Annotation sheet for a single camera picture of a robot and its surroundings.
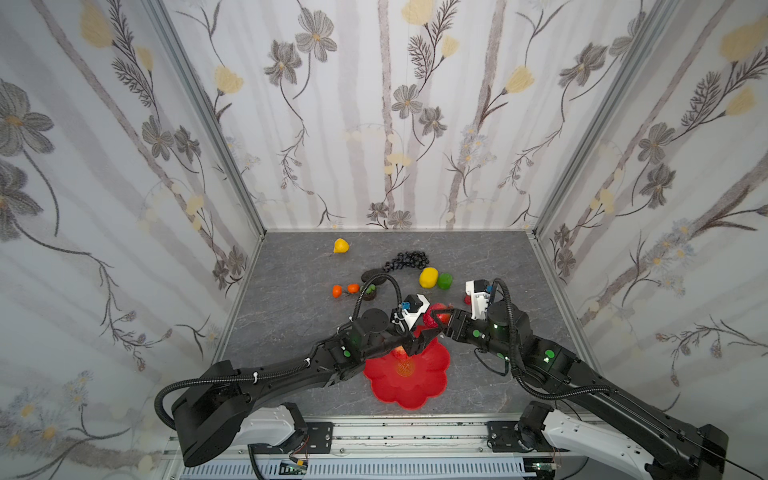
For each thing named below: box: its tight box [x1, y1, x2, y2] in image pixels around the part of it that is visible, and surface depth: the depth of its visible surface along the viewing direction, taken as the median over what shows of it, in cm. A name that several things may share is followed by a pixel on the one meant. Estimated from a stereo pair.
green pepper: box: [438, 272, 453, 290], surface depth 103 cm
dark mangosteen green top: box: [363, 284, 377, 301], surface depth 99 cm
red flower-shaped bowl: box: [363, 337, 450, 410], surface depth 86 cm
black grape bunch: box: [383, 251, 430, 273], surface depth 109 cm
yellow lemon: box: [419, 267, 439, 289], surface depth 104 cm
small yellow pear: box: [333, 238, 350, 254], surface depth 116 cm
